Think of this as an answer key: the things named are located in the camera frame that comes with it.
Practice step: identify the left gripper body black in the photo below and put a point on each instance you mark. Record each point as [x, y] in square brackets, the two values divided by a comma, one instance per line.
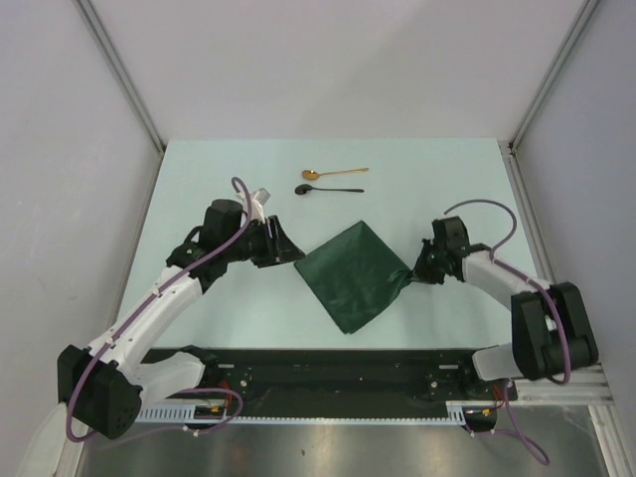
[254, 243]

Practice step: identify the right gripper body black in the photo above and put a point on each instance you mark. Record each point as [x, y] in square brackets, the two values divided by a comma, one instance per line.
[429, 267]

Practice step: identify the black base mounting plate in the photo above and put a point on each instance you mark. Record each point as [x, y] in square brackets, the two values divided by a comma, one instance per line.
[351, 384]

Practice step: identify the aluminium frame post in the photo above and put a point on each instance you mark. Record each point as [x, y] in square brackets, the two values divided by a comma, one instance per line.
[564, 53]
[114, 61]

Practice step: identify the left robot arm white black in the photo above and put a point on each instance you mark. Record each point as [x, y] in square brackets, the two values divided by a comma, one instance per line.
[106, 384]

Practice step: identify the dark green cloth napkin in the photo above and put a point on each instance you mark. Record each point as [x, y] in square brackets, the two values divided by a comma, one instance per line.
[355, 276]

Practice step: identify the left white cable duct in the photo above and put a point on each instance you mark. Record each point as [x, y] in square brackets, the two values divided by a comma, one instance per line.
[188, 413]

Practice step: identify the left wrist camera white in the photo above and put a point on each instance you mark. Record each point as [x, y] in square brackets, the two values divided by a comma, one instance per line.
[253, 204]

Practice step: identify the left aluminium frame post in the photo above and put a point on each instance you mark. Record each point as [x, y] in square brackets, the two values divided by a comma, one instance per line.
[114, 61]

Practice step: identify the white cable duct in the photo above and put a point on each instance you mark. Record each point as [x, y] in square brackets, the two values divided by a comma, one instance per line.
[476, 411]
[188, 413]

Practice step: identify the gold spoon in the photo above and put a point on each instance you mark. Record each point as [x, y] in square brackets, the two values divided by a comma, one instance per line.
[312, 175]

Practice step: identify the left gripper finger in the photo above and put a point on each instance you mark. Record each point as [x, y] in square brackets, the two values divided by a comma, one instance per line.
[188, 252]
[283, 249]

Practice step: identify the right white cable duct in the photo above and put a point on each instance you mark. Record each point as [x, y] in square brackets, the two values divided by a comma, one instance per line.
[476, 411]

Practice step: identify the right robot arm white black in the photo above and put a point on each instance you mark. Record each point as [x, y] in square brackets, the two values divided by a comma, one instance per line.
[550, 330]

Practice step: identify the right aluminium frame post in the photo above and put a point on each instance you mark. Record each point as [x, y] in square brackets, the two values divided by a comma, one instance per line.
[564, 53]

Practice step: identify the black spoon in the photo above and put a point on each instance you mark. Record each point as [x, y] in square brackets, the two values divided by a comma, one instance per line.
[304, 189]

